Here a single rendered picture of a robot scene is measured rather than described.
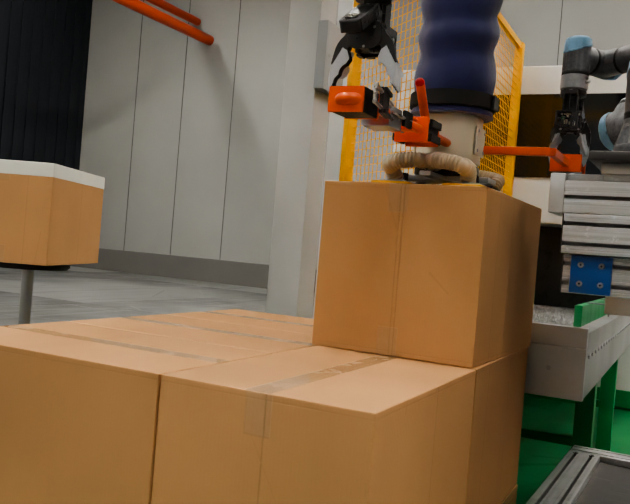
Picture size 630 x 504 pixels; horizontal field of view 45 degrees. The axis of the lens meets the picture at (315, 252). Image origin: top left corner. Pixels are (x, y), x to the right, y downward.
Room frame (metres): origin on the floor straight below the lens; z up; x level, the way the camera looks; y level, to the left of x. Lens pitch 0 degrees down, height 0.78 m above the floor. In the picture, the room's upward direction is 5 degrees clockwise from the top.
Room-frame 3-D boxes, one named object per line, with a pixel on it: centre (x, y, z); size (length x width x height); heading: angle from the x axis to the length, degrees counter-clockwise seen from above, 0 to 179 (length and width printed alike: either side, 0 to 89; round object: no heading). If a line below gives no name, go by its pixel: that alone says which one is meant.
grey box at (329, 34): (3.42, 0.00, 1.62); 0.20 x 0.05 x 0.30; 154
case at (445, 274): (2.02, -0.33, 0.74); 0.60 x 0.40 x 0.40; 152
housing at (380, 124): (1.62, -0.12, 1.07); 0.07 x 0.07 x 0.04; 63
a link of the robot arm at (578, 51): (2.17, -0.70, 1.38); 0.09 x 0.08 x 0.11; 116
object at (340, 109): (1.51, -0.05, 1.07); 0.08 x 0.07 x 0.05; 153
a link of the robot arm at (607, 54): (2.19, -0.79, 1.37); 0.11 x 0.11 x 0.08; 26
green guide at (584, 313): (3.60, -1.40, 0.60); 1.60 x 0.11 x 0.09; 154
